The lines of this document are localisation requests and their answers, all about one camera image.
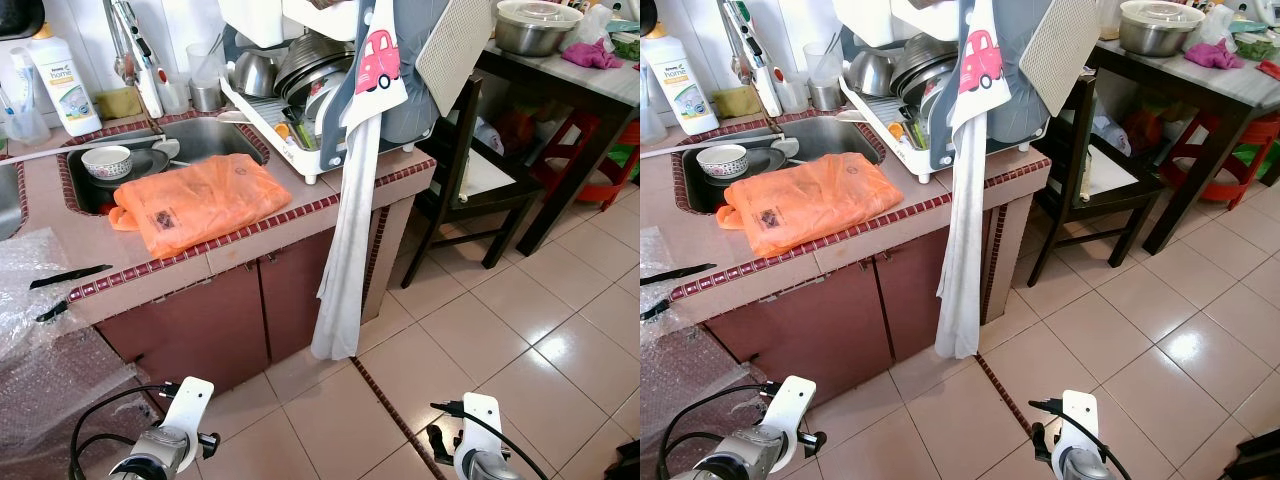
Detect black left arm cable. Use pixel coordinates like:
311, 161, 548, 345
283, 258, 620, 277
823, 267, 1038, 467
68, 382, 181, 480
655, 381, 781, 480

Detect white dish rack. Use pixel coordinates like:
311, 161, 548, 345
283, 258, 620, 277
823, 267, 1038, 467
840, 25, 1051, 184
218, 25, 441, 186

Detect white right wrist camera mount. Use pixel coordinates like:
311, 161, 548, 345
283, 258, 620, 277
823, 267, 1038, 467
1060, 390, 1101, 451
460, 393, 501, 456

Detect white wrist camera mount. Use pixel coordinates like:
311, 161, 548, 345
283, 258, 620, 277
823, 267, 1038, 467
765, 375, 818, 441
1060, 390, 1101, 451
460, 393, 501, 456
160, 377, 216, 446

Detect clear drinking glass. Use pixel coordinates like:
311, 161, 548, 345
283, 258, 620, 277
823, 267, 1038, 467
803, 42, 844, 89
775, 70, 809, 114
186, 42, 227, 91
155, 70, 191, 116

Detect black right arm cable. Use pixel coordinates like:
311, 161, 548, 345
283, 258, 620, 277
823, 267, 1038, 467
1028, 398, 1141, 480
430, 400, 546, 480

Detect black robot foot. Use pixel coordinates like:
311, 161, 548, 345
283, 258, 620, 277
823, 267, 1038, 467
1225, 430, 1280, 480
605, 440, 641, 480

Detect steel sink basin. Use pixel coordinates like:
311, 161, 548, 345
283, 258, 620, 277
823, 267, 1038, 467
680, 115, 886, 214
65, 115, 271, 216
0, 160, 26, 241

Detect white detergent bottle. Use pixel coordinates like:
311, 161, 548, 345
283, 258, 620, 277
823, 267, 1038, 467
640, 22, 721, 136
27, 25, 103, 138

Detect clear plastic cup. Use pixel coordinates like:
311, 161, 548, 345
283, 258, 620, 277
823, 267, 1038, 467
640, 90, 666, 146
0, 50, 51, 146

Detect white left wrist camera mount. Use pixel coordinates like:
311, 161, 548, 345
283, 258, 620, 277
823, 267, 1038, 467
765, 375, 818, 441
160, 377, 216, 446

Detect dark wooden table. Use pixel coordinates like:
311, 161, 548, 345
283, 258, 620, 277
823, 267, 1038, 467
1090, 40, 1280, 256
475, 40, 641, 256

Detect red plastic stool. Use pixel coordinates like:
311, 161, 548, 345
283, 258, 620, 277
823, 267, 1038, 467
530, 108, 641, 206
1160, 110, 1280, 206

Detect dark round plate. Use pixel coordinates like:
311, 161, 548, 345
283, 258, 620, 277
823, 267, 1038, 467
700, 147, 789, 189
85, 148, 173, 191

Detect brown cabinet door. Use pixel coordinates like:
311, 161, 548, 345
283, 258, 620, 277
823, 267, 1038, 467
95, 262, 271, 396
880, 230, 951, 361
258, 230, 341, 363
705, 262, 893, 381

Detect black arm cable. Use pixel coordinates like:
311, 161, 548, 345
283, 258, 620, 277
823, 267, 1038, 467
430, 400, 546, 480
1028, 398, 1141, 480
655, 381, 781, 480
68, 382, 181, 480

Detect black knife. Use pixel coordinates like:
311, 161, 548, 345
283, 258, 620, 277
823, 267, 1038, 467
28, 264, 113, 291
640, 263, 718, 288

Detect clear bubble wrap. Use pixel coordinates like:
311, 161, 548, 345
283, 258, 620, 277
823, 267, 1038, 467
0, 228, 141, 471
640, 228, 761, 471

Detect beige textured mat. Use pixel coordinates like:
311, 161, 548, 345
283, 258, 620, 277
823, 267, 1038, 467
415, 0, 498, 118
1018, 0, 1101, 118

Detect steel bowl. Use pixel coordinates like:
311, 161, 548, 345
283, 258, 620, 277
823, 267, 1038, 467
232, 50, 281, 99
848, 50, 899, 98

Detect pink cloth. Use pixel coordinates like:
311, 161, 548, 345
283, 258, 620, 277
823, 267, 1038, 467
1185, 40, 1246, 71
562, 38, 623, 71

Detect grey dinner plate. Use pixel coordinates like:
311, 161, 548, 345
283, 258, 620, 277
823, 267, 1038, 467
890, 33, 966, 101
275, 35, 356, 106

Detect grey cloth apron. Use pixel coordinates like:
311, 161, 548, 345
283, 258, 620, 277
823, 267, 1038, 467
370, 0, 471, 141
960, 0, 1061, 141

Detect white towel pink car print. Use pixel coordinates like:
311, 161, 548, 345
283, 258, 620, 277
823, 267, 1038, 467
935, 0, 1026, 359
310, 0, 409, 361

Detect dark wooden chair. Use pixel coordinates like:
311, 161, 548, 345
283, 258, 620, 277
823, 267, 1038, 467
1027, 75, 1166, 286
402, 75, 546, 289

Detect white patterned bowl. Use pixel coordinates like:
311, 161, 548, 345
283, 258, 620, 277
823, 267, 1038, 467
82, 146, 133, 181
697, 144, 749, 181

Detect steel pot with lid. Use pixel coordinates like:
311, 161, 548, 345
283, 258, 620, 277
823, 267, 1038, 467
1118, 0, 1206, 57
495, 0, 586, 57

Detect yellow-green sponge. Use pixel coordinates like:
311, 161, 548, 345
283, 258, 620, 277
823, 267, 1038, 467
712, 86, 763, 119
95, 87, 143, 121

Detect orange plastic bag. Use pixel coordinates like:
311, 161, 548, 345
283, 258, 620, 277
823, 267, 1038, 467
716, 153, 904, 259
108, 153, 293, 261

